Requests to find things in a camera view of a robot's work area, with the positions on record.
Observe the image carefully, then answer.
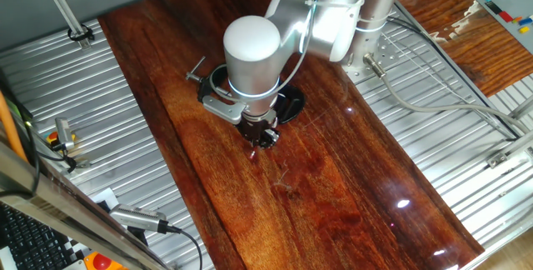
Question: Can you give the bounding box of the brown glossy wooden board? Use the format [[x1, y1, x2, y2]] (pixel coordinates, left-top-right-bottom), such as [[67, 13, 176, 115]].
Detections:
[[97, 0, 486, 270]]

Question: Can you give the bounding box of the black metal C-clamp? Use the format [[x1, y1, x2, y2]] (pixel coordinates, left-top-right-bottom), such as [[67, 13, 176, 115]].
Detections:
[[186, 56, 306, 126]]

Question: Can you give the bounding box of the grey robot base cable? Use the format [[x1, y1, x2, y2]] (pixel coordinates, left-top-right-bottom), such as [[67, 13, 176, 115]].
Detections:
[[362, 52, 533, 136]]

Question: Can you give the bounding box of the yellow red toy turtle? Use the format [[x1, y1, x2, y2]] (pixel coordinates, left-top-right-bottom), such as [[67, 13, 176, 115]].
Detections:
[[45, 130, 77, 146]]

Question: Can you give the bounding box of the black keyboard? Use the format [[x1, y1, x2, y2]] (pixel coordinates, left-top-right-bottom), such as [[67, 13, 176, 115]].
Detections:
[[0, 202, 70, 270]]

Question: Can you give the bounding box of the orange emergency stop box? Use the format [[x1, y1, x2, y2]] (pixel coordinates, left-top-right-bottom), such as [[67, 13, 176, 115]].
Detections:
[[82, 251, 128, 270]]

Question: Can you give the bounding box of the large silver camera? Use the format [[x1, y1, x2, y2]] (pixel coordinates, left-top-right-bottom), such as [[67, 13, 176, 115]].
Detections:
[[108, 202, 171, 234]]

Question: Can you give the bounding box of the aluminium profile bracket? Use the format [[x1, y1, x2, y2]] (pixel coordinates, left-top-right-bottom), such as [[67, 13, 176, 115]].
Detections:
[[486, 130, 533, 169]]

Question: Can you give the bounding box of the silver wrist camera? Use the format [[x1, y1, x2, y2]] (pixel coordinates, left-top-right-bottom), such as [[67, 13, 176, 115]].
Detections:
[[202, 94, 247, 126]]

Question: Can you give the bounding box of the slanted aluminium pole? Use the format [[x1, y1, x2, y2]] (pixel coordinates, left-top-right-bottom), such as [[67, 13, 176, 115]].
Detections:
[[35, 0, 92, 51]]

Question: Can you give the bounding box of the silver robot mounting plate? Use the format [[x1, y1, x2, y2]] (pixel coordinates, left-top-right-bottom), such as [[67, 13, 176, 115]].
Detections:
[[343, 27, 407, 84]]

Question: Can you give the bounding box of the shiny metal frame bar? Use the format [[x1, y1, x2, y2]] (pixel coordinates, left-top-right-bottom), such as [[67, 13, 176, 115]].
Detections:
[[0, 134, 172, 270]]

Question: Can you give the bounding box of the orange tube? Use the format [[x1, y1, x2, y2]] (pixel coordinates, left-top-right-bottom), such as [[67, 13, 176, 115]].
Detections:
[[0, 89, 29, 163]]

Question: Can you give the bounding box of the white paper marker tag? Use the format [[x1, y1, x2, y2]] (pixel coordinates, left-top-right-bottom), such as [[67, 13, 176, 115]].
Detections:
[[62, 187, 122, 258]]

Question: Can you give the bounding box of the black pole base ring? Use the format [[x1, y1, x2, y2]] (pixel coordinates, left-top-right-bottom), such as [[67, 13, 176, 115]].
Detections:
[[67, 22, 96, 43]]

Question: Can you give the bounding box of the black camera cable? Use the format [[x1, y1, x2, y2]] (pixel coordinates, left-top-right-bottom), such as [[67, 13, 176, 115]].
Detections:
[[166, 224, 204, 270]]

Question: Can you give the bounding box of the small silver camera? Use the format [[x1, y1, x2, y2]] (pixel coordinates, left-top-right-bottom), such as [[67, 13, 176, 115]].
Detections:
[[55, 117, 77, 153]]

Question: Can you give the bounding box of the black pencil sharpener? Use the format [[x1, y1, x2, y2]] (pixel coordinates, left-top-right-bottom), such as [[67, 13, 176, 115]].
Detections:
[[261, 127, 281, 150]]

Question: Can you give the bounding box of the black base cable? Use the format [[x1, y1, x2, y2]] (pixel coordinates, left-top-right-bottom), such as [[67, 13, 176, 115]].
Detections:
[[386, 16, 520, 141]]

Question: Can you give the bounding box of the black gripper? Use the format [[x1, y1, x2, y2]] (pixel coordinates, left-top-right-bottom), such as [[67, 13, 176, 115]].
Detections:
[[236, 111, 279, 150]]

